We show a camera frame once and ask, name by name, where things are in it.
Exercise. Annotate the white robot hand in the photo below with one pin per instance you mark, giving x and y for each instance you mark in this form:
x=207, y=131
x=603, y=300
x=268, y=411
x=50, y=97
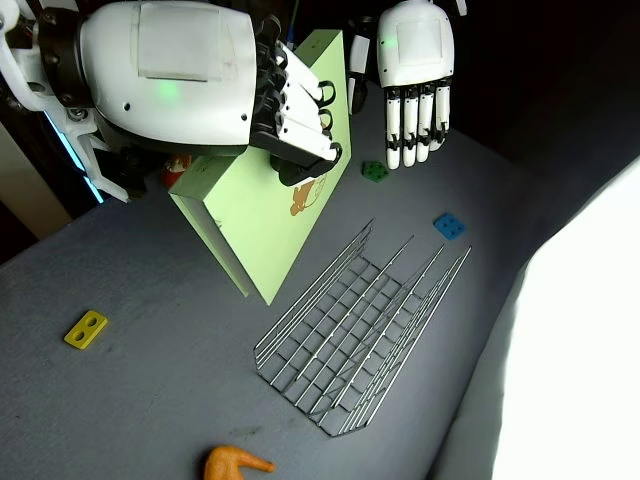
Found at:
x=415, y=50
x=170, y=75

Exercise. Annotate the light green book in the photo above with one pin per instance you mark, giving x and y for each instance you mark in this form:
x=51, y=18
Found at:
x=260, y=225

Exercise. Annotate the red and orange round toy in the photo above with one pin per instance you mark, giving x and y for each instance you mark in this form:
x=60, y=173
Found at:
x=172, y=175

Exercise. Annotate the green pentagon block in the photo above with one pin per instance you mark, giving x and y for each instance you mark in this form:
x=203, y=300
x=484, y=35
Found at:
x=375, y=171

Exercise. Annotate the cyan light strip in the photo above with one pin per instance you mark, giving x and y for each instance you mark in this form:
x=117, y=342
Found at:
x=95, y=190

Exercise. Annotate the blue square four-hole block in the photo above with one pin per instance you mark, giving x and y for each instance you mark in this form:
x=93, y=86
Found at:
x=449, y=227

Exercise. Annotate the beige board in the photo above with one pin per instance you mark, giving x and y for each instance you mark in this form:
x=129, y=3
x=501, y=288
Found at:
x=25, y=185

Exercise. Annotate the yellow two-hole rectangular block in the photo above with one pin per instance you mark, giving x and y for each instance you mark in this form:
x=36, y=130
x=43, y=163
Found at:
x=86, y=330

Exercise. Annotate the grey table cloth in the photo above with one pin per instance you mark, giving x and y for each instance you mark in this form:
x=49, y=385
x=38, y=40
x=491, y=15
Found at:
x=150, y=380

